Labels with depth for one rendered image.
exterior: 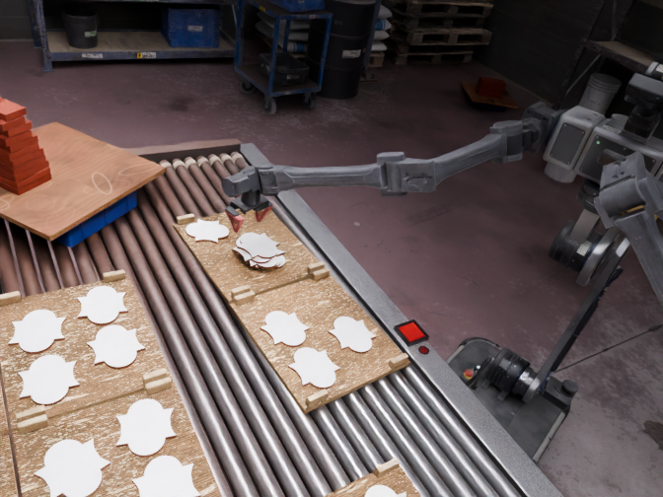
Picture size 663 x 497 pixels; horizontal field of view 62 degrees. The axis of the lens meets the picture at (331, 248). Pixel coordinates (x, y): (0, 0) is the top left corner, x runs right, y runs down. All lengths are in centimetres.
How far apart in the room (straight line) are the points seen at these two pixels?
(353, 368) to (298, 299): 29
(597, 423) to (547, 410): 50
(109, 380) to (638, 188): 124
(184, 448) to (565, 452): 197
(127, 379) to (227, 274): 46
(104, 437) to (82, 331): 33
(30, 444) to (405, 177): 103
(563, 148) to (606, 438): 168
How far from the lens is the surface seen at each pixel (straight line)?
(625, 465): 301
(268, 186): 158
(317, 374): 146
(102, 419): 139
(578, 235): 186
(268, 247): 176
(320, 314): 163
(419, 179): 139
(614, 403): 325
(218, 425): 138
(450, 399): 156
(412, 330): 167
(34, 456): 137
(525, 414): 258
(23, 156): 187
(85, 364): 150
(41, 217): 180
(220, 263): 175
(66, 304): 165
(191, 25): 582
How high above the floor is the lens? 206
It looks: 37 degrees down
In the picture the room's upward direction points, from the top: 12 degrees clockwise
